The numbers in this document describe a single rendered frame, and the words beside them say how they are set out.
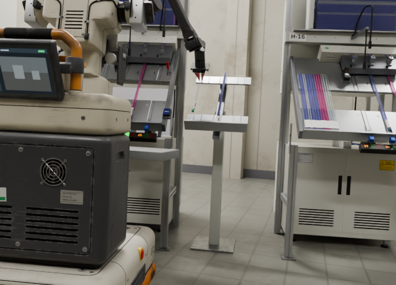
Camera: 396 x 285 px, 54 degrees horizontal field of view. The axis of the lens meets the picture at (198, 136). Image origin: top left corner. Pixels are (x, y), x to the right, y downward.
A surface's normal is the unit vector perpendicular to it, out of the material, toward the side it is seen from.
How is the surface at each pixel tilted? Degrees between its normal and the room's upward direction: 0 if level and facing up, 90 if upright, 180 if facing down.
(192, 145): 90
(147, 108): 48
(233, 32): 90
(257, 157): 90
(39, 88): 115
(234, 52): 90
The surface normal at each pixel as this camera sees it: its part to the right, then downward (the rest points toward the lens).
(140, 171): -0.08, 0.04
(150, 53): -0.03, -0.65
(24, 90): -0.11, 0.45
